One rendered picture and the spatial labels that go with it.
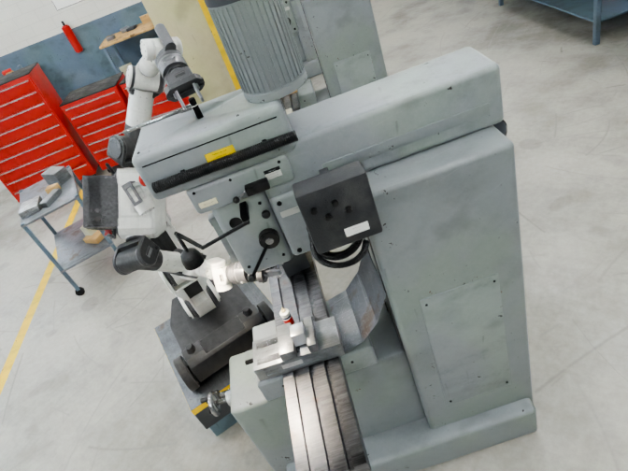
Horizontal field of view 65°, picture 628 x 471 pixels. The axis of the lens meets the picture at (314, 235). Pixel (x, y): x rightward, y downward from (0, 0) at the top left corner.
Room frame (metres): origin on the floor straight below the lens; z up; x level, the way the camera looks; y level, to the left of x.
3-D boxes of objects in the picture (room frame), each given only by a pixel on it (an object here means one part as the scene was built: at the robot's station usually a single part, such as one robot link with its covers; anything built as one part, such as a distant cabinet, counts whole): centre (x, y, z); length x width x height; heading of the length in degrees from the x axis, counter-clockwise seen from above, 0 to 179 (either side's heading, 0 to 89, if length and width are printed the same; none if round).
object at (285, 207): (1.49, -0.01, 1.47); 0.24 x 0.19 x 0.26; 177
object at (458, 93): (1.47, -0.31, 1.66); 0.80 x 0.23 x 0.20; 87
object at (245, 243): (1.50, 0.18, 1.47); 0.21 x 0.19 x 0.32; 177
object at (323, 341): (1.35, 0.23, 0.96); 0.35 x 0.15 x 0.11; 84
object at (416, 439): (1.49, -0.06, 0.10); 1.20 x 0.60 x 0.20; 87
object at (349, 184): (1.15, -0.09, 1.62); 0.20 x 0.09 x 0.21; 87
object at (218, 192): (1.50, 0.15, 1.68); 0.34 x 0.24 x 0.10; 87
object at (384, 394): (1.50, 0.21, 0.40); 0.81 x 0.32 x 0.60; 87
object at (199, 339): (2.20, 0.73, 0.59); 0.64 x 0.52 x 0.33; 18
